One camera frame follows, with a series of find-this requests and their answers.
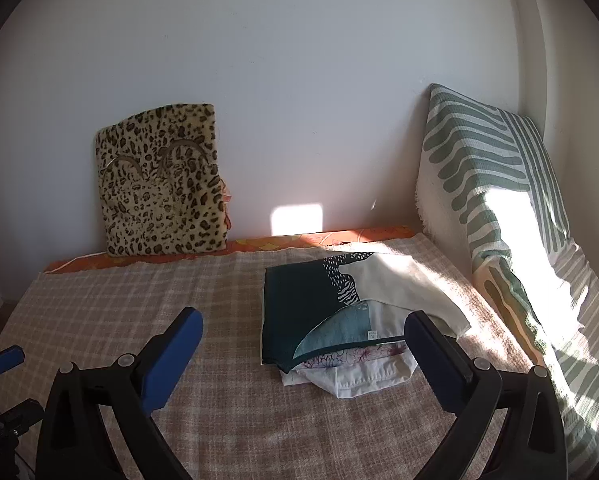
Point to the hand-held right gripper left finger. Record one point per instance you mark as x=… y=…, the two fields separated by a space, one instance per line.
x=172 y=360

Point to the teal and white patterned garment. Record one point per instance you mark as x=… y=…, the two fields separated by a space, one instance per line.
x=299 y=305

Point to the orange patterned cloth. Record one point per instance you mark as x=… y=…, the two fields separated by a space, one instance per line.
x=227 y=205

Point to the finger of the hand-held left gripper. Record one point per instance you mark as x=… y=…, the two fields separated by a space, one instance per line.
x=4 y=360

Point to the leopard print cushion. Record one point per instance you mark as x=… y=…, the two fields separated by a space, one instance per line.
x=159 y=185

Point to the green striped white pillow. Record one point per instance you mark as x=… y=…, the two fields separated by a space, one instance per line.
x=479 y=160

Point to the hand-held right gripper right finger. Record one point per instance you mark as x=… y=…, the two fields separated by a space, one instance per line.
x=442 y=360

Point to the beige plaid blanket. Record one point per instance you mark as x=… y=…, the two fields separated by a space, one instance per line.
x=129 y=300

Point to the orange floral bed sheet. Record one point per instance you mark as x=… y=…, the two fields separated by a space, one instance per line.
x=259 y=244

